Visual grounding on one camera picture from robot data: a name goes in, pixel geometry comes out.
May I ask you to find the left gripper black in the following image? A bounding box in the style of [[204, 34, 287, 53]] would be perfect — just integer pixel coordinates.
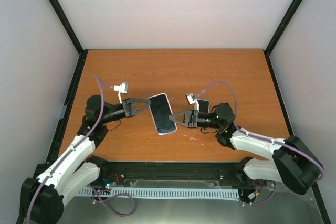
[[101, 98, 151, 124]]

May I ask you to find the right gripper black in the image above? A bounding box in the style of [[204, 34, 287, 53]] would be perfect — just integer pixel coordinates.
[[168, 110, 222, 129]]

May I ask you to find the white phone case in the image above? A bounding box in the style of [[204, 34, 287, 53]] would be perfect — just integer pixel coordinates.
[[148, 93, 178, 136]]

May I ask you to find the black smartphone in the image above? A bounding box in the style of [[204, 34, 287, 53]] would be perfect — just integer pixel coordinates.
[[197, 100, 209, 113]]

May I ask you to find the light blue phone case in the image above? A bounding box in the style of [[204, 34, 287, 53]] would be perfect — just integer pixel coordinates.
[[196, 99, 211, 114]]

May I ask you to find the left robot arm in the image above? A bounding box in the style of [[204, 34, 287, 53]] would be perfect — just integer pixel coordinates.
[[19, 95, 151, 223]]

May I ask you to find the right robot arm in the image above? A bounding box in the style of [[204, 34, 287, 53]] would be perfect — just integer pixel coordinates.
[[169, 103, 323, 195]]

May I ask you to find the green led circuit board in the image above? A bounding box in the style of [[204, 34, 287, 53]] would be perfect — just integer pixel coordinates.
[[105, 181, 119, 190]]

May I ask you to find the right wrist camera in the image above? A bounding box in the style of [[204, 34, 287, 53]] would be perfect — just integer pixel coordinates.
[[186, 93, 199, 111]]

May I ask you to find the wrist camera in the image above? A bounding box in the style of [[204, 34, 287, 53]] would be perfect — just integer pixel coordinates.
[[186, 93, 199, 111], [110, 82, 129, 103]]

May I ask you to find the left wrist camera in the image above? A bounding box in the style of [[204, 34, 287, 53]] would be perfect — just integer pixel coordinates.
[[110, 82, 129, 103]]

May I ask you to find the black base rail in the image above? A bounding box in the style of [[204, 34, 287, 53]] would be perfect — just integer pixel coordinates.
[[34, 161, 316, 190]]

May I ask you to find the light blue cable duct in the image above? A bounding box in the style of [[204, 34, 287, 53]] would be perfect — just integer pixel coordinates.
[[77, 186, 241, 201]]

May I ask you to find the black right frame post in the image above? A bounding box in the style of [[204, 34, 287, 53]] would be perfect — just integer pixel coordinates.
[[264, 0, 320, 57]]

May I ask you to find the black frame post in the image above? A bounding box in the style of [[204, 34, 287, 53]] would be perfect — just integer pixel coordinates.
[[33, 0, 89, 57], [264, 0, 320, 57]]

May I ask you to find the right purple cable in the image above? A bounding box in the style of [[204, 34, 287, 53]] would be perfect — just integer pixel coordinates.
[[196, 81, 325, 206]]

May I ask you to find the black left frame post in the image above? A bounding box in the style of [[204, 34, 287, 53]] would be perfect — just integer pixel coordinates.
[[33, 0, 89, 57]]

